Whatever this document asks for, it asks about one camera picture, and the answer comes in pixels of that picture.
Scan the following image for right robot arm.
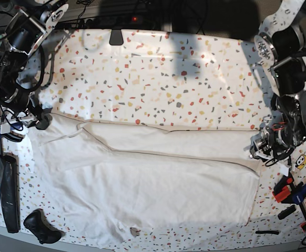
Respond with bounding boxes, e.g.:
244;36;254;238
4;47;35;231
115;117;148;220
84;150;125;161
0;1;69;131

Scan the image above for blue right bar clamp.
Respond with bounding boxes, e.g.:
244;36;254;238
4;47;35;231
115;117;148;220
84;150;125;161
272;172;306;235

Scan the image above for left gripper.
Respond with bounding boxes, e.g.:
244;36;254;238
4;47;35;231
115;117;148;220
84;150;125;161
250;126;295;176

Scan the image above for white T-shirt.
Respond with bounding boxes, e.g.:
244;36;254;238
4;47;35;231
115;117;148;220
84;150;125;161
28;114;259;247

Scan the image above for black table clip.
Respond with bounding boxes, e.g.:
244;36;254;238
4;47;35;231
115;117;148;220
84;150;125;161
109;29;124;46

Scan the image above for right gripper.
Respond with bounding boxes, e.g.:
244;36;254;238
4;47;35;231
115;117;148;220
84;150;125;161
0;110;52;137

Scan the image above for yellow cartoon sticker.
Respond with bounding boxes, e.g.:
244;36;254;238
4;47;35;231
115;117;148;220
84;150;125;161
294;154;306;170

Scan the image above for terrazzo pattern tablecloth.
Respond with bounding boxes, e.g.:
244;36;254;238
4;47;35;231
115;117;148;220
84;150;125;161
0;27;306;251

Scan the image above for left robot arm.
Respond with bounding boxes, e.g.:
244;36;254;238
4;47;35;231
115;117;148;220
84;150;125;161
250;1;306;176

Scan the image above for black game controller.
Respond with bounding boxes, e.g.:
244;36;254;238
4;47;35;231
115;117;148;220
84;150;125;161
23;208;63;244

